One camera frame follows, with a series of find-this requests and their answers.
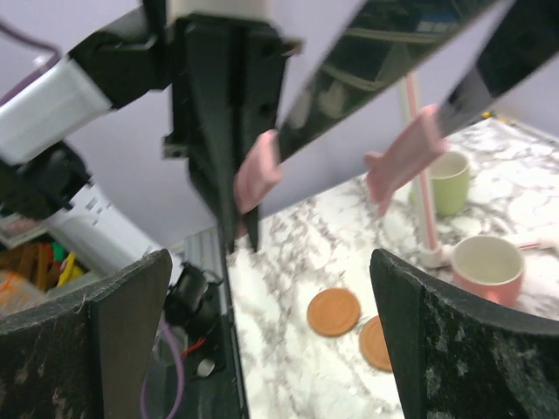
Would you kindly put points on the upper wooden coaster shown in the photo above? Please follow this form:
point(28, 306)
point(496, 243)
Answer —
point(333, 312)

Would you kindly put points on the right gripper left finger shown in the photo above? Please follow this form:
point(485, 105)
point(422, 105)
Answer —
point(85, 354)

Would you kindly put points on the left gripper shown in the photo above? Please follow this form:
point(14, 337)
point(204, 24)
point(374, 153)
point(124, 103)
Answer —
point(226, 80)

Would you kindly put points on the pink mug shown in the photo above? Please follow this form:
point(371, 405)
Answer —
point(489, 267)

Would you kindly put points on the white pvc pipe frame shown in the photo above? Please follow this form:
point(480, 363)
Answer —
point(433, 254)

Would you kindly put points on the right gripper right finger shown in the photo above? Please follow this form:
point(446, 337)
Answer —
point(456, 355)

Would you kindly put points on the lower wooden coaster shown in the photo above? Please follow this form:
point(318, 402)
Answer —
point(373, 346)

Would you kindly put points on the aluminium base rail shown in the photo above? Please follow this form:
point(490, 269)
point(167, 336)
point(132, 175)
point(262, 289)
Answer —
point(215, 386)

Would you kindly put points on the green mug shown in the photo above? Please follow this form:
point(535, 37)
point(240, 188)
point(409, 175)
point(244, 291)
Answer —
point(450, 183)

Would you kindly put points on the wooden coaster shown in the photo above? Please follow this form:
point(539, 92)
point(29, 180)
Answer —
point(373, 346)
point(333, 312)

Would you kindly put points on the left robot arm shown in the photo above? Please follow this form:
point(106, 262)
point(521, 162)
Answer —
point(43, 177)

